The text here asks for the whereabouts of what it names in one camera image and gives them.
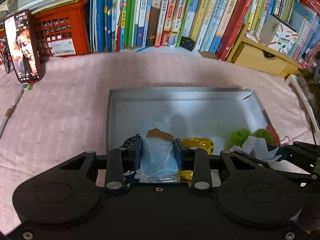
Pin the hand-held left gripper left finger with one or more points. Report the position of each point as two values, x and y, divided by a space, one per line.
137 155

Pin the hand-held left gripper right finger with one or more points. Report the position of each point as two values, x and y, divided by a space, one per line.
178 155

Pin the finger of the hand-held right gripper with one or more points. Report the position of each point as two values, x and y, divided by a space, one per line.
276 152

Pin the blue patterned cloth pouch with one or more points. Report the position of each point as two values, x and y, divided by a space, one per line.
130 142

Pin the pink plush ball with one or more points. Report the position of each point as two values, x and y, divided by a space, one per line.
274 133

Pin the blue face mask packet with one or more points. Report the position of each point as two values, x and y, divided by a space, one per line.
158 155

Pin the yellow sequin bow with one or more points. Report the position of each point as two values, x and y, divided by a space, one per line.
200 145

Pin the white tissue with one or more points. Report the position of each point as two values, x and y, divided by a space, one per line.
252 148

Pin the lime green cloth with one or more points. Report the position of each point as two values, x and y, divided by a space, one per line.
241 136

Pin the grey cardboard box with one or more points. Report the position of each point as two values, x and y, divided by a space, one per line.
187 110

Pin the white plastic pipe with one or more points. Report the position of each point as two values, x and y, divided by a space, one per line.
303 100

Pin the wooden drawer organiser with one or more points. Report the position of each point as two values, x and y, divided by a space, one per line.
262 57

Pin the small black box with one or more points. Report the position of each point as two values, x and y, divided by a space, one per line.
187 44

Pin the white pencil-print box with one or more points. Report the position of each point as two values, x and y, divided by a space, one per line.
280 36

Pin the row of thin pastel books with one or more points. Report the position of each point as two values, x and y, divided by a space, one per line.
292 17

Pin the row of upright books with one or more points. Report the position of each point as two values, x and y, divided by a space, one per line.
170 12

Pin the red plastic crate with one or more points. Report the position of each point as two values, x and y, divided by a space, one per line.
62 30

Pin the smartphone with lit screen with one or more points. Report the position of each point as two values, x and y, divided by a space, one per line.
22 47

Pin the miniature black bicycle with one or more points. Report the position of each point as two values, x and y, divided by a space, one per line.
6 57

